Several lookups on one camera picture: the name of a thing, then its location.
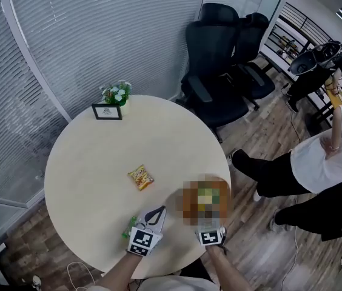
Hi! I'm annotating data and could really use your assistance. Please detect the person's right forearm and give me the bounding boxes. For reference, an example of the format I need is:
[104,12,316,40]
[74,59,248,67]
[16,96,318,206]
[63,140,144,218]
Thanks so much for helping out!
[206,244,252,291]

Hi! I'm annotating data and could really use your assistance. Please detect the green snack packet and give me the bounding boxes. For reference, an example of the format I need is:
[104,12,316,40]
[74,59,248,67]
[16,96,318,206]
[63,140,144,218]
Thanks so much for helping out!
[197,186,221,207]

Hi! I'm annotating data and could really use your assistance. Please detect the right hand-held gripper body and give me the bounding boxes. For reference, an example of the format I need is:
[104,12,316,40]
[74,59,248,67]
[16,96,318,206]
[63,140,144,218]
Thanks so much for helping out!
[195,226,227,249]

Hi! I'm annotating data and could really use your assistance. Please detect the orange snack packet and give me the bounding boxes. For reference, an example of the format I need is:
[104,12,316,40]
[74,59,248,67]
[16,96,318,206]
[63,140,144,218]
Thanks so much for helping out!
[127,164,155,192]

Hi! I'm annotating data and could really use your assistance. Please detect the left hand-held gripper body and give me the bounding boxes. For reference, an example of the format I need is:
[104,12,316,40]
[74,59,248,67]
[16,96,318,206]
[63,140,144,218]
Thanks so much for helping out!
[127,222,164,256]

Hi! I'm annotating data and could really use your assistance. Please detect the person's dark trousers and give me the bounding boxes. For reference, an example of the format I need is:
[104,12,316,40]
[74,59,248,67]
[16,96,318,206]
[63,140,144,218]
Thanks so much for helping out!
[179,258,216,283]

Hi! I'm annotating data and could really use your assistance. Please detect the black office chair with headrest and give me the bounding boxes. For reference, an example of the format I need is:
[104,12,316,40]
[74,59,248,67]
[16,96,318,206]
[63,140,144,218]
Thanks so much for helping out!
[179,2,250,142]

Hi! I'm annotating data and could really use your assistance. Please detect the black metal shelf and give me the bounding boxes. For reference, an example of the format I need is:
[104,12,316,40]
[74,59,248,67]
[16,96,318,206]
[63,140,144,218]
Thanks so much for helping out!
[262,1,333,74]

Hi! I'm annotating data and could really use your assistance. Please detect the person's left forearm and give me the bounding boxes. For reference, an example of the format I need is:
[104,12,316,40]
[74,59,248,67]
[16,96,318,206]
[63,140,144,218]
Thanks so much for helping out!
[96,251,143,291]

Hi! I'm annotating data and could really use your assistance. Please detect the potted plant with white flowers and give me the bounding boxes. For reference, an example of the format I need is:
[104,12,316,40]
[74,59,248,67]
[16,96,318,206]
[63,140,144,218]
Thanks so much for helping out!
[99,79,133,116]

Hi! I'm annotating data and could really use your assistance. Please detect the brown wooden bowl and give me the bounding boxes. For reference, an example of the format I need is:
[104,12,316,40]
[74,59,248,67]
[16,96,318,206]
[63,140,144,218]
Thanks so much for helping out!
[170,174,232,227]

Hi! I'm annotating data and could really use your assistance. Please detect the small green candy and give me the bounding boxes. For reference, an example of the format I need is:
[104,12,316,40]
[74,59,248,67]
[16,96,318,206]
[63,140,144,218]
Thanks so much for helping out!
[121,216,139,239]

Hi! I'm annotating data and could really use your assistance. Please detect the person's grey shirt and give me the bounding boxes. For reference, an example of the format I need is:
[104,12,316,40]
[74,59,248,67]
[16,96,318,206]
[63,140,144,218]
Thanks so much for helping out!
[85,274,220,291]

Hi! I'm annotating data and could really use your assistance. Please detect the black picture frame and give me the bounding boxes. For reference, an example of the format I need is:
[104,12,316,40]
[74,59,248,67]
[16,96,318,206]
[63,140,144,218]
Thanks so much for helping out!
[91,103,124,121]

